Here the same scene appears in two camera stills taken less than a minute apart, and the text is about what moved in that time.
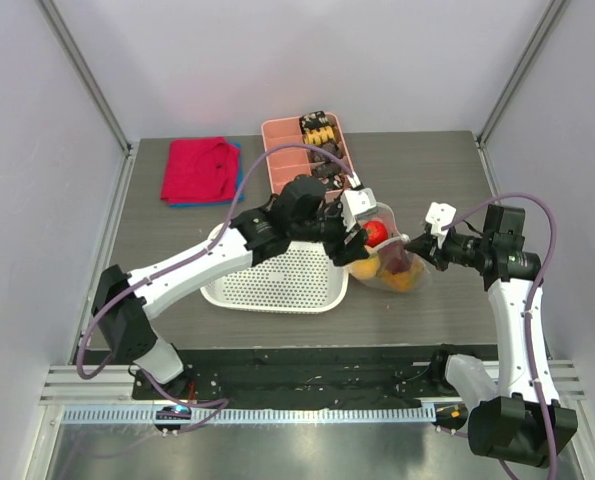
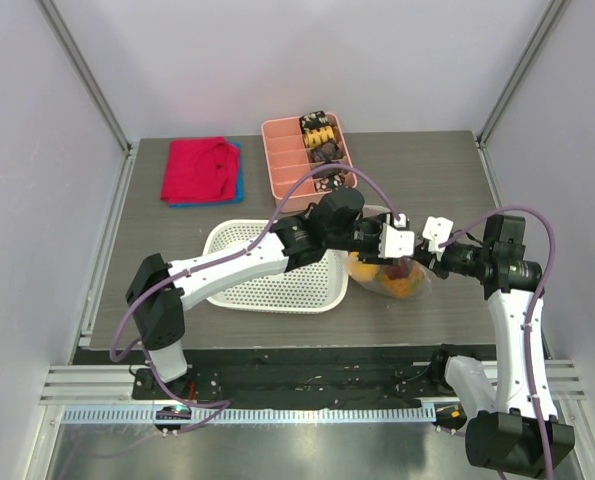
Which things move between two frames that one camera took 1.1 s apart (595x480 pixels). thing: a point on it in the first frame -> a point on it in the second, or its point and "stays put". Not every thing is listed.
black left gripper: [341, 253] -> [371, 258]
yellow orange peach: [366, 268] stays put
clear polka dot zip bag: [390, 265] stays put
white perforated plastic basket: [303, 278] stays put
